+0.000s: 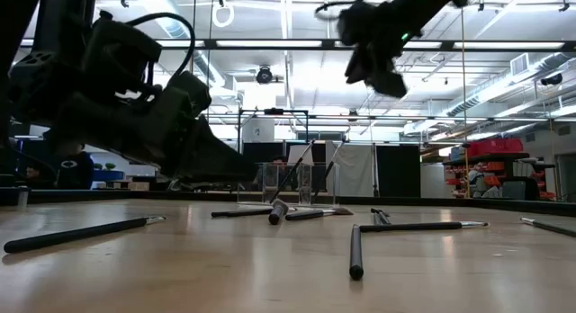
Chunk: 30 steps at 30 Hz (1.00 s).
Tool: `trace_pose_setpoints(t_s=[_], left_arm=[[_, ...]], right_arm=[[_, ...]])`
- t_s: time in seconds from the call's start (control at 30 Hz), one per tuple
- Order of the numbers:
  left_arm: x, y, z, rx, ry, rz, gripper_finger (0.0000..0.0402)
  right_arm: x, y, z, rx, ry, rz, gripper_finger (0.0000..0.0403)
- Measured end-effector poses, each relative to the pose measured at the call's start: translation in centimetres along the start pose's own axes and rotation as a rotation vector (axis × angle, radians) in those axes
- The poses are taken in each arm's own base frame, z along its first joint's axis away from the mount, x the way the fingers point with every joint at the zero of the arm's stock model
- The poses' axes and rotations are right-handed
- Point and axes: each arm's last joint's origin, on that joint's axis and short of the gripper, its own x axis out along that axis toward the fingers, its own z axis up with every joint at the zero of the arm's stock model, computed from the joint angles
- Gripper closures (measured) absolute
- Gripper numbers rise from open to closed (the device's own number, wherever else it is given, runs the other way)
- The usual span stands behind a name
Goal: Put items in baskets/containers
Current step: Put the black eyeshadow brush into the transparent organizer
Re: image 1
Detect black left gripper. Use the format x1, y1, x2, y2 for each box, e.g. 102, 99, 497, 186
8, 47, 258, 183

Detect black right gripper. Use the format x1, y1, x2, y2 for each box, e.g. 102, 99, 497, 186
337, 0, 423, 100

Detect clear acrylic organiser box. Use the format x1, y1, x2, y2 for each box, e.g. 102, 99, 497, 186
234, 162, 337, 207

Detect thin black makeup brush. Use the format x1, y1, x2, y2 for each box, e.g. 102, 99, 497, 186
268, 139, 317, 204

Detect long black makeup brush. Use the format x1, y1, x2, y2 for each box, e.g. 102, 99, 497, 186
3, 216, 167, 255

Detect black display panel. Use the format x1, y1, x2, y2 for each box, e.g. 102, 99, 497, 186
242, 141, 289, 165

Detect white board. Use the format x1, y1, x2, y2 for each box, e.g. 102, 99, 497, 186
242, 118, 275, 143

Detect black overhead light bar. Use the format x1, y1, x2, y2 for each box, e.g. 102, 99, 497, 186
20, 37, 576, 53

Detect white lamp shade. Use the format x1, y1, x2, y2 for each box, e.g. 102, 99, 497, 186
286, 144, 315, 166

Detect cardboard box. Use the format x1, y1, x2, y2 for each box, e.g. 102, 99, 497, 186
96, 179, 150, 192

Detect grey hanging cloth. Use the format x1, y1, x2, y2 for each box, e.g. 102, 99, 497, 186
325, 140, 375, 198

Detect black partition panel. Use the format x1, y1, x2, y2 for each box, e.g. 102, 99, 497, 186
375, 144, 422, 199

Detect round black ceiling fixture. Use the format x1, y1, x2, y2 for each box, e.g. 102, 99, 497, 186
255, 65, 275, 85

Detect blue planter box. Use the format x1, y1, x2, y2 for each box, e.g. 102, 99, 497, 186
92, 169, 126, 183

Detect person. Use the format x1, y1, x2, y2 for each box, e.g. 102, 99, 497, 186
24, 165, 46, 191
56, 143, 95, 191

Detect red storage bins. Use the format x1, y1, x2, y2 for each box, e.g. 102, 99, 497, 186
466, 137, 526, 160

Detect black storage shelf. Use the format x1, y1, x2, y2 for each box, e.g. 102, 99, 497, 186
443, 151, 557, 201

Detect black ceiling-mounted device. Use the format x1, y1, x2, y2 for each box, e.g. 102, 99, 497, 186
539, 72, 564, 87

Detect black metal frame stand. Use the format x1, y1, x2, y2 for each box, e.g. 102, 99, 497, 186
237, 107, 311, 166

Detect black table frame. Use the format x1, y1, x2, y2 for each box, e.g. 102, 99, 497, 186
0, 188, 576, 218

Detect white hanging ring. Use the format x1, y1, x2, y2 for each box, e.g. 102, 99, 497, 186
211, 2, 236, 29

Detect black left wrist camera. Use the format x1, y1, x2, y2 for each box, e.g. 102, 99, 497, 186
85, 10, 164, 97

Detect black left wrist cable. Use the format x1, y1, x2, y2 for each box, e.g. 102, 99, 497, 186
125, 11, 197, 76

